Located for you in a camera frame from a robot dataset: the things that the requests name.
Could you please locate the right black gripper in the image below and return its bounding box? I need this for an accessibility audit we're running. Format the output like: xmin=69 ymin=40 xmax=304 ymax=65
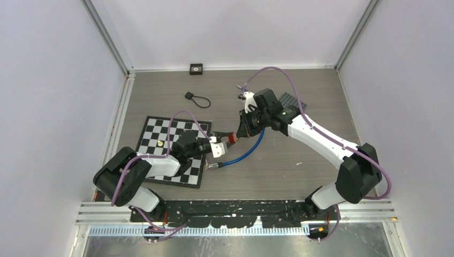
xmin=236 ymin=107 xmax=270 ymax=138

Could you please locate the blue cable lock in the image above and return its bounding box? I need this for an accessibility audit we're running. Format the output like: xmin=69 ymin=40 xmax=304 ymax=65
xmin=203 ymin=130 xmax=265 ymax=170

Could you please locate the black cable padlock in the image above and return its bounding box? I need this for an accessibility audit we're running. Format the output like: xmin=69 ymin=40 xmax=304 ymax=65
xmin=184 ymin=91 xmax=211 ymax=109

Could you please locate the red cable padlock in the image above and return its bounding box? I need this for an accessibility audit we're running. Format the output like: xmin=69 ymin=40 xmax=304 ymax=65
xmin=227 ymin=133 xmax=237 ymax=145

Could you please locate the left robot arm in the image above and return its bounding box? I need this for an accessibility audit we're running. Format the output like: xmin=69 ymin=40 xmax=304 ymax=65
xmin=93 ymin=130 xmax=237 ymax=222

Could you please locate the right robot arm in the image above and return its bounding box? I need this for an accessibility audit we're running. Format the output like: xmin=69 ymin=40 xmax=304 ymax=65
xmin=237 ymin=88 xmax=383 ymax=220

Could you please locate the grey building plate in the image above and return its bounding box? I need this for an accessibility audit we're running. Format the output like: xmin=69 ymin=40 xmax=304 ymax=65
xmin=278 ymin=92 xmax=307 ymax=110

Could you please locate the black white chessboard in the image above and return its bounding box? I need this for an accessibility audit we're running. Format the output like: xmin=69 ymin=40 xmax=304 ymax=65
xmin=136 ymin=116 xmax=211 ymax=188

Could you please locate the small black square device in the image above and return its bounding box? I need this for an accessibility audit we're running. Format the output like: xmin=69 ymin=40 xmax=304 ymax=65
xmin=189 ymin=63 xmax=203 ymax=75

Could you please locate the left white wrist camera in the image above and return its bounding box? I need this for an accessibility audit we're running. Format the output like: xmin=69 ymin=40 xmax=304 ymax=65
xmin=209 ymin=137 xmax=228 ymax=158

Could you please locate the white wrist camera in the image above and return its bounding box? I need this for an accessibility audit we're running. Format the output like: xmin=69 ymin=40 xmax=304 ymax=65
xmin=209 ymin=137 xmax=228 ymax=158
xmin=238 ymin=91 xmax=257 ymax=113

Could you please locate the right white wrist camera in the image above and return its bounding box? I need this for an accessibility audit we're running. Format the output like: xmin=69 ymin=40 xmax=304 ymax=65
xmin=238 ymin=91 xmax=257 ymax=113

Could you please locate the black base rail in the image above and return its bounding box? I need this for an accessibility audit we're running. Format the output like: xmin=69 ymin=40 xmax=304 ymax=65
xmin=130 ymin=200 xmax=338 ymax=229

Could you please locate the aluminium frame rail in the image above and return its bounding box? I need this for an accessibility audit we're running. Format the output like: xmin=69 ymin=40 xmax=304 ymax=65
xmin=88 ymin=224 xmax=311 ymax=237

